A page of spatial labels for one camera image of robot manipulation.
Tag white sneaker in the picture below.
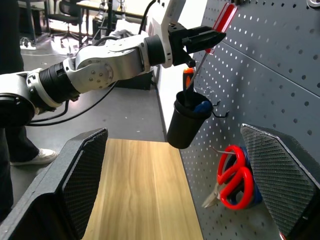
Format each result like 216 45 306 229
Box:
9 148 59 166

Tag red handled scissors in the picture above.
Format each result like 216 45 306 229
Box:
201 144 255 210

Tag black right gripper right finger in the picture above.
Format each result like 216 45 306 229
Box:
240 123 320 240

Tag background desk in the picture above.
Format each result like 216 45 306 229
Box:
76 0 151 22

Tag black plastic cup holder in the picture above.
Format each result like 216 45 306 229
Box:
166 90 214 150

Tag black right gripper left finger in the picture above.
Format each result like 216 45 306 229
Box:
0 127 109 240

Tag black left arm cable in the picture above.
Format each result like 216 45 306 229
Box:
26 0 157 127

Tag black office chair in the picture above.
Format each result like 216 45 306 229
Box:
48 0 85 42

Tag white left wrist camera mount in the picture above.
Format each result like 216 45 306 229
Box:
147 0 187 68

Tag blue handled screwdriver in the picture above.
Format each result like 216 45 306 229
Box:
193 100 212 113

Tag red handled screwdriver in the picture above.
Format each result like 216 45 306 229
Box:
186 2 238 92

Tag silver double wire hook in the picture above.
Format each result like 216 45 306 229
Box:
193 86 213 97

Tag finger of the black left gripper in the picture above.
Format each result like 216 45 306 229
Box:
182 29 227 55
183 25 213 38

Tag person in dark clothes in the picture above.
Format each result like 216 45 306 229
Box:
0 0 41 223

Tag grey pegboard panel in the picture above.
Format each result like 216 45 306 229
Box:
178 0 320 240

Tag orange black handled screwdriver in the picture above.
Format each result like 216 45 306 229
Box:
183 67 195 96

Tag silver scissors hook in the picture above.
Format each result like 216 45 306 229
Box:
211 146 237 155

